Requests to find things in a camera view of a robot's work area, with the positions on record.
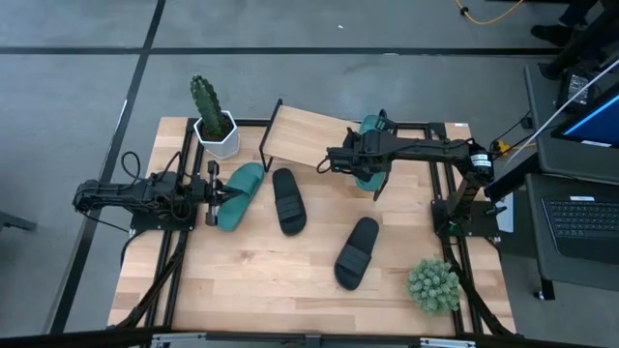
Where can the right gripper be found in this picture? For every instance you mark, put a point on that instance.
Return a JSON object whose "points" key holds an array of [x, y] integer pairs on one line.
{"points": [[377, 150]]}

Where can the black rig post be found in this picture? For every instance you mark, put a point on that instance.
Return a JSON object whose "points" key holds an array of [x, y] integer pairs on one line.
{"points": [[585, 41], [512, 179]]}

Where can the person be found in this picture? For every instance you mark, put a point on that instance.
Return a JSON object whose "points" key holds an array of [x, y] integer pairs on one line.
{"points": [[551, 34]]}

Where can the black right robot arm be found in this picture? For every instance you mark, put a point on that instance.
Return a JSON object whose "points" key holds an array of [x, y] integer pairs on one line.
{"points": [[435, 150]]}

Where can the black laptop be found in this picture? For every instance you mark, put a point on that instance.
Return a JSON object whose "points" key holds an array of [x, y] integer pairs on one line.
{"points": [[580, 222]]}

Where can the wooden shelf with black frame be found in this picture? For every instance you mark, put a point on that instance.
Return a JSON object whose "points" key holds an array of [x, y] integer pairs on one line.
{"points": [[300, 135]]}

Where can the yellow plug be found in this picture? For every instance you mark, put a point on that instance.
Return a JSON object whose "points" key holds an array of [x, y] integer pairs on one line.
{"points": [[503, 146]]}

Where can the dark side desk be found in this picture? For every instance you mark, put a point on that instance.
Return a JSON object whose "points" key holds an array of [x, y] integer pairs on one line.
{"points": [[546, 232]]}

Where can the green rubber slide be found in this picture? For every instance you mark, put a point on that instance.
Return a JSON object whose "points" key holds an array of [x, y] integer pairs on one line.
{"points": [[246, 179], [370, 186]]}

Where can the black rubber slide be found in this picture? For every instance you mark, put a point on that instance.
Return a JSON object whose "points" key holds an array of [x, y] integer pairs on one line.
{"points": [[289, 203], [355, 256]]}

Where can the white faceted plant pot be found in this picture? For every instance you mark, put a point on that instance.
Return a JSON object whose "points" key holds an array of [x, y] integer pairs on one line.
{"points": [[222, 145]]}

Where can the monitor with blue screen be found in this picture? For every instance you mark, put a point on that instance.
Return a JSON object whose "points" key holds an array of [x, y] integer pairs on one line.
{"points": [[599, 121]]}

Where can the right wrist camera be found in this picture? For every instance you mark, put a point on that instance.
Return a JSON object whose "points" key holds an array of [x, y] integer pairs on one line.
{"points": [[343, 160]]}

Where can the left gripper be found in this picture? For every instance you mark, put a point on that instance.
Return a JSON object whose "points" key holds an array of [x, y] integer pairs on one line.
{"points": [[200, 191]]}

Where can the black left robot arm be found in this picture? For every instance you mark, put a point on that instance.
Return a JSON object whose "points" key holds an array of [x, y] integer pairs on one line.
{"points": [[121, 193]]}

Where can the tall green cactus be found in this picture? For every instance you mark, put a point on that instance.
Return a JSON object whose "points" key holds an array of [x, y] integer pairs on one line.
{"points": [[205, 104]]}

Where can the small round green plant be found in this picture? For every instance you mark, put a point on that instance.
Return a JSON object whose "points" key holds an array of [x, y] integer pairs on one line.
{"points": [[433, 287]]}

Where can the black power adapter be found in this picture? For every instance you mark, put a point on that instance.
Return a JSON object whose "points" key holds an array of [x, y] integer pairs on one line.
{"points": [[575, 87]]}

